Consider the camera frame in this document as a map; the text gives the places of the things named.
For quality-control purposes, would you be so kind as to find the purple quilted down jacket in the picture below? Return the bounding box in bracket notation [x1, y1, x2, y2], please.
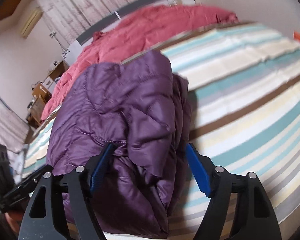
[46, 51, 191, 238]

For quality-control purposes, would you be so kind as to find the white deer print pillow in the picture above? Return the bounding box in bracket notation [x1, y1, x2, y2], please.
[7, 148, 27, 178]

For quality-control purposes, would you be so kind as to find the side window curtain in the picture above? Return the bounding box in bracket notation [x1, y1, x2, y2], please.
[0, 98, 30, 153]

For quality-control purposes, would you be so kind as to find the wooden chair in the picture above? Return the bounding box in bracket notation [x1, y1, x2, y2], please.
[26, 96, 46, 128]

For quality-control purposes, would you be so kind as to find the wooden desk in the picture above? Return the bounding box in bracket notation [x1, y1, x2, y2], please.
[48, 61, 69, 80]

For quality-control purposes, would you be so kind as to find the patterned white pink curtain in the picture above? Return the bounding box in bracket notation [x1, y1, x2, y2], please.
[36, 0, 136, 44]

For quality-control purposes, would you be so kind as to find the red pink quilted duvet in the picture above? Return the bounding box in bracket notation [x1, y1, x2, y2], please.
[41, 5, 238, 120]

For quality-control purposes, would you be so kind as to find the white grey bed headboard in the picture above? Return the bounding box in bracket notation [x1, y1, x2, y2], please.
[64, 0, 197, 66]

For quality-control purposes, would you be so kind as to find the wall air conditioner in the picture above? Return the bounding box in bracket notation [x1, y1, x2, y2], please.
[20, 7, 43, 38]

